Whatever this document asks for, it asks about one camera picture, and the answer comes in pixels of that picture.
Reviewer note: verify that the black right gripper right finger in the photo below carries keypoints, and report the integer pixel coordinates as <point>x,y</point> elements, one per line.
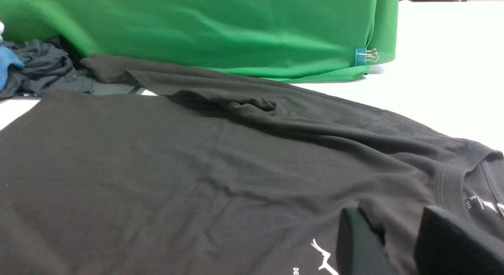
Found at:
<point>448,245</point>

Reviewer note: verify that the teal binder clip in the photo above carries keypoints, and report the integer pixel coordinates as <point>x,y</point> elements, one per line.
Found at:
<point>363,56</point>

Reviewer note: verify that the dark gray crumpled garment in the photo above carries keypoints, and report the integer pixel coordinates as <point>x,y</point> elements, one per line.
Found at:
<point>49,65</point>

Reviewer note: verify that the white crumpled garment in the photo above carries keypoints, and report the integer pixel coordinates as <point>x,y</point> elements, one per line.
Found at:
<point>2,29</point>

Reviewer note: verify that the green backdrop cloth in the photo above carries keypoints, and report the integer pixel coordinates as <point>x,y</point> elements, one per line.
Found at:
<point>293,41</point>

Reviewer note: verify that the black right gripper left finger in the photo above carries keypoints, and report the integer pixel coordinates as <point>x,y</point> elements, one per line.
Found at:
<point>360,250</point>

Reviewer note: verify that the blue crumpled garment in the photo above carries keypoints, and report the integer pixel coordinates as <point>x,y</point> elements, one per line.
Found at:
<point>8,59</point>

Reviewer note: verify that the gray table cable hatch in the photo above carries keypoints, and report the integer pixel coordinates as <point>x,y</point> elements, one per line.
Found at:
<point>101,89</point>

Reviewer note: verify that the dark gray long-sleeved shirt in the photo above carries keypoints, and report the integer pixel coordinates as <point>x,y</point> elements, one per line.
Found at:
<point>223,175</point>

